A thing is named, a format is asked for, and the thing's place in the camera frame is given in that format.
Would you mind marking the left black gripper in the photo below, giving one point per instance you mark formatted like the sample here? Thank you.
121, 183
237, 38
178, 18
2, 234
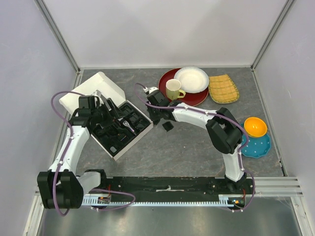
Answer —
109, 120

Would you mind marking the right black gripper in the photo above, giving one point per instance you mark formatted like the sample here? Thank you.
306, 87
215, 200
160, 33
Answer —
154, 117

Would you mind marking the white clipper kit box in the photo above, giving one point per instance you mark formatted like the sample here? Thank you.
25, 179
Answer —
115, 135

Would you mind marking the small oil bottle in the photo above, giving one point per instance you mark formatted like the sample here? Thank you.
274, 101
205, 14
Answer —
113, 149

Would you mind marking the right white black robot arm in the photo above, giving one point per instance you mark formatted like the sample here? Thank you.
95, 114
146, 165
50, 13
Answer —
224, 131

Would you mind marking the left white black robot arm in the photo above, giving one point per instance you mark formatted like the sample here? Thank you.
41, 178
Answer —
59, 186

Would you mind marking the yellow-green mug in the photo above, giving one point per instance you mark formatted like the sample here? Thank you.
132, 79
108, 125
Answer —
173, 90

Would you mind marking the red round plate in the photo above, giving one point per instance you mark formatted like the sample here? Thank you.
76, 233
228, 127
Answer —
192, 99

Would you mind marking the white paper plate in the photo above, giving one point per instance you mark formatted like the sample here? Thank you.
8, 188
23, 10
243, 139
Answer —
192, 79

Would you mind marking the woven bamboo tray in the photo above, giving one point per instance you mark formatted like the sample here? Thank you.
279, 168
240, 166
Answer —
222, 89

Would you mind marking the orange bowl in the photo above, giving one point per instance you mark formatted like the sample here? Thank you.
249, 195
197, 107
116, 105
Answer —
255, 127

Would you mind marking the blue dotted plate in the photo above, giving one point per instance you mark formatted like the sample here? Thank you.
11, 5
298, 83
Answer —
257, 147

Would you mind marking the white cable duct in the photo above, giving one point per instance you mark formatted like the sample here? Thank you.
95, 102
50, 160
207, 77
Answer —
101, 200

